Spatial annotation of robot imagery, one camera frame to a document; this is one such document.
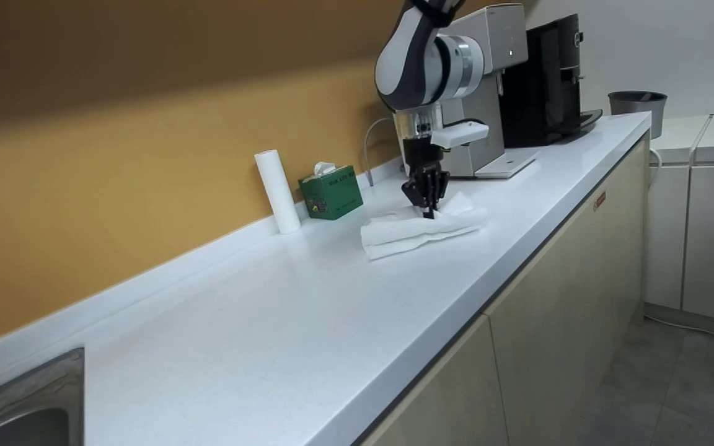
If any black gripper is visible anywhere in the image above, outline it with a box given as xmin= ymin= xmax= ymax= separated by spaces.
xmin=402 ymin=139 xmax=450 ymax=207

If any white tissue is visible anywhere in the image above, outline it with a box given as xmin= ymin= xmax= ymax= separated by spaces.
xmin=359 ymin=194 xmax=490 ymax=261

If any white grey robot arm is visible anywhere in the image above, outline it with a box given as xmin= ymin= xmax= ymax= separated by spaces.
xmin=376 ymin=0 xmax=485 ymax=217

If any green tissue box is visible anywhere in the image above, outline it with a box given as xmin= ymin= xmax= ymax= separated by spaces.
xmin=299 ymin=163 xmax=363 ymax=222

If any beige counter cabinet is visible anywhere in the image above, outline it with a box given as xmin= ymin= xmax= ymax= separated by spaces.
xmin=358 ymin=141 xmax=648 ymax=446

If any black coffee machine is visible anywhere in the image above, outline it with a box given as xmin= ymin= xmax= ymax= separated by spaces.
xmin=502 ymin=15 xmax=601 ymax=150

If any white paper towel roll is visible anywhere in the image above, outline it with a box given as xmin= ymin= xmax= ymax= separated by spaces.
xmin=255 ymin=150 xmax=301 ymax=233

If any silver water dispenser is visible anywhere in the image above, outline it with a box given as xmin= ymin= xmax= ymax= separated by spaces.
xmin=441 ymin=2 xmax=534 ymax=180

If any grey trash bin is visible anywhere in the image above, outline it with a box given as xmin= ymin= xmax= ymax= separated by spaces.
xmin=607 ymin=93 xmax=668 ymax=139

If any white side cabinet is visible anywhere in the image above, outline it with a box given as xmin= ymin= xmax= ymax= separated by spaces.
xmin=646 ymin=114 xmax=714 ymax=321

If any steel sink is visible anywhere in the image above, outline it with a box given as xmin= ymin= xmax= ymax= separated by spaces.
xmin=0 ymin=347 xmax=84 ymax=446

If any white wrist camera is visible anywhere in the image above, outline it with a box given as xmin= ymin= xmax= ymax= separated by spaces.
xmin=429 ymin=123 xmax=490 ymax=150

